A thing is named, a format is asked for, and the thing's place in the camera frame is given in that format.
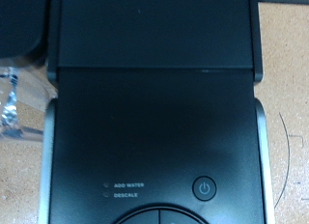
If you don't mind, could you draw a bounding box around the Keurig lid with silver handle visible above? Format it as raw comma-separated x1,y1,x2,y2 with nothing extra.
37,67,276,224

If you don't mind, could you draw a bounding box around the clear Keurig water tank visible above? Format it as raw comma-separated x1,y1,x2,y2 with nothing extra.
0,0,60,142

